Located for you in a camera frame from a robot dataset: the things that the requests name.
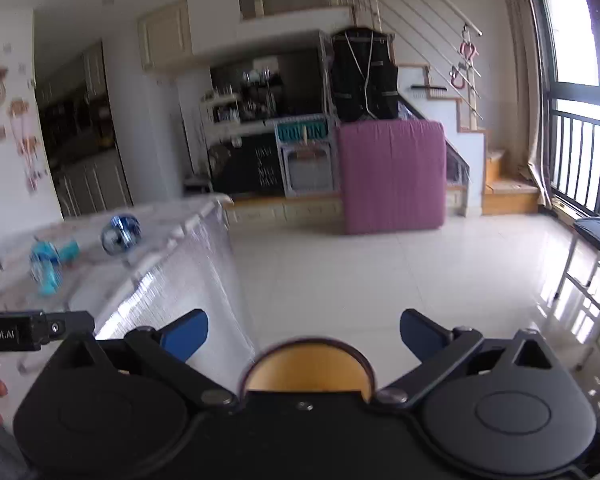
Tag black chalkboard cabinet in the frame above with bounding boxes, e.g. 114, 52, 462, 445
220, 132, 286, 199

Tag yellow bowl with dark rim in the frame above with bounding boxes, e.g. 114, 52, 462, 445
237, 338, 376, 404

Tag white teal toy kitchen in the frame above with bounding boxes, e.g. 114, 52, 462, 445
274, 115, 339, 197

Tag white wooden staircase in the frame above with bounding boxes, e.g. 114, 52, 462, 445
397, 62, 541, 216

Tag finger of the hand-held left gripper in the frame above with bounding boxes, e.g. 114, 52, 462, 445
42, 310, 96, 345

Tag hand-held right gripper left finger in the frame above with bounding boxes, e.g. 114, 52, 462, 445
54, 308, 239, 410

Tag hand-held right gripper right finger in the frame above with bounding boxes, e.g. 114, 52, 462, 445
375, 308, 557, 406

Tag red hanging ornaments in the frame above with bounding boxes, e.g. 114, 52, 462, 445
449, 41, 481, 92

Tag white shelf rack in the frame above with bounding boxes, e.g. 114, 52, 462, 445
200, 91, 244, 127

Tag blue white snack packet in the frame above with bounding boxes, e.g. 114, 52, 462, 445
28, 240, 81, 297

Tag cream kitchen cabinets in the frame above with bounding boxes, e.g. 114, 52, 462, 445
34, 41, 134, 219

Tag beige curtain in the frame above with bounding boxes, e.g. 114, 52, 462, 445
499, 0, 556, 207

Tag wall decorations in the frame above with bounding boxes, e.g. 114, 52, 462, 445
0, 49, 49, 194

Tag cream wall cabinet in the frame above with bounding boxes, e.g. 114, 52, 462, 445
137, 0, 195, 72

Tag pink mattress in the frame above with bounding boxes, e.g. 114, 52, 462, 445
337, 120, 449, 236

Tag black vest on hanger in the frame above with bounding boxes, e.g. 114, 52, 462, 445
328, 26, 400, 124

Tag dark framed window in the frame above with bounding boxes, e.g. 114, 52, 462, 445
530, 0, 600, 222

